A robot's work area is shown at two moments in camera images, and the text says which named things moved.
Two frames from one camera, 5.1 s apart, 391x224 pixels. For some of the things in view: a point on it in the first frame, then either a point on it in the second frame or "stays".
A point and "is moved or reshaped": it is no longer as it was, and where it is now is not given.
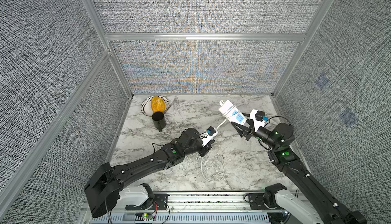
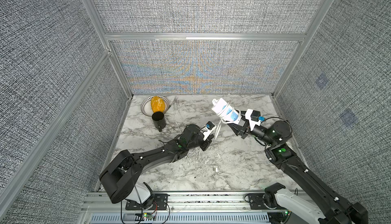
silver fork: x=175 y=99 stays
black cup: x=159 y=120 stays
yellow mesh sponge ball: x=157 y=104 stays
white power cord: x=221 y=158 -> x=216 y=169
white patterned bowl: x=146 y=105 stays
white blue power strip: x=231 y=112 is moved or reshaped
